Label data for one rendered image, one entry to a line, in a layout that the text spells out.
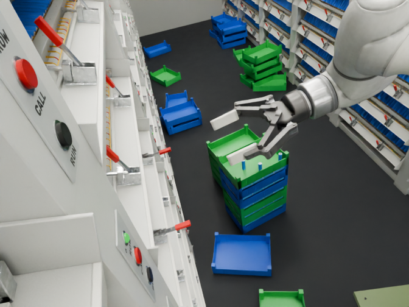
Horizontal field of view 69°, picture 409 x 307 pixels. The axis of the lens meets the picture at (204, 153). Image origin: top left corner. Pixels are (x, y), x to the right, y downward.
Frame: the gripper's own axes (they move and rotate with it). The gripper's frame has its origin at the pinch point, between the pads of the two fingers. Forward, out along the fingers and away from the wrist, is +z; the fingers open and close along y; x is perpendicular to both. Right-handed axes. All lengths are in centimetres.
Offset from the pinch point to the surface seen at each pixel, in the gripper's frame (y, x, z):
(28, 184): -40, 39, 11
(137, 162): -7.7, 11.4, 17.3
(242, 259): 23, -105, 16
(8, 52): -35, 43, 9
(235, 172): 49, -67, 0
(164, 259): -17.9, -7.9, 22.4
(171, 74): 250, -105, 16
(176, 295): -26.0, -8.4, 21.3
